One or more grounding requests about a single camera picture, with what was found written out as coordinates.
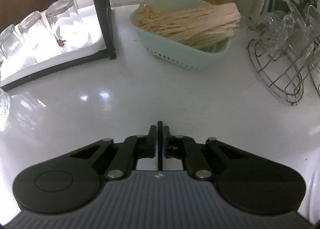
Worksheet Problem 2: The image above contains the black chopstick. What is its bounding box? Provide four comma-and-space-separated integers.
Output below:
157, 121, 163, 171

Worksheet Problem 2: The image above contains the green basket of sticks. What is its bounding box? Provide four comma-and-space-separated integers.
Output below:
130, 0, 241, 71

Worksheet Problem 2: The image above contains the upturned glass right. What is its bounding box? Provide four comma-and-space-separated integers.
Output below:
46, 0, 90, 52

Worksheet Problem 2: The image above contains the upturned glass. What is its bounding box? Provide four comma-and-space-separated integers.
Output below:
1, 24, 25, 68
18, 11, 61, 63
46, 0, 90, 52

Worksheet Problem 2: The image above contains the tall textured glass mug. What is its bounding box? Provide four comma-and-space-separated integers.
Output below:
0, 89, 11, 120

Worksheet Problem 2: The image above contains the upturned glass middle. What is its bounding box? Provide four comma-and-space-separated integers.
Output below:
18, 11, 61, 63

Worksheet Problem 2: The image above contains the white drip tray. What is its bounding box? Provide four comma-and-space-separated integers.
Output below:
1, 0, 106, 87

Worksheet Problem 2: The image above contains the upturned glass left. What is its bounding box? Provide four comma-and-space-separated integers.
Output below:
1, 24, 25, 68

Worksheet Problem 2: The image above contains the black dish rack shelf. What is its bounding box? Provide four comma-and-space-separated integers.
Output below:
1, 0, 116, 91

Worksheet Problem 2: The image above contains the wire glass holder rack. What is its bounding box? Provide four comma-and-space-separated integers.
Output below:
246, 0, 320, 105

